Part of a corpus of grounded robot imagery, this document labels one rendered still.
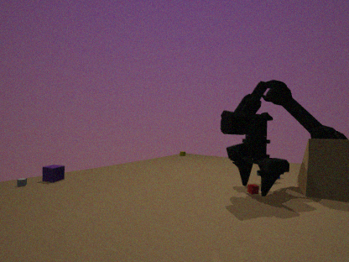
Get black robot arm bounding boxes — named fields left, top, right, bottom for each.
left=220, top=80, right=348, bottom=160

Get red block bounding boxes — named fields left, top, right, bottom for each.
left=247, top=184, right=259, bottom=194

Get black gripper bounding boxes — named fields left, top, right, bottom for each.
left=230, top=135, right=289, bottom=197

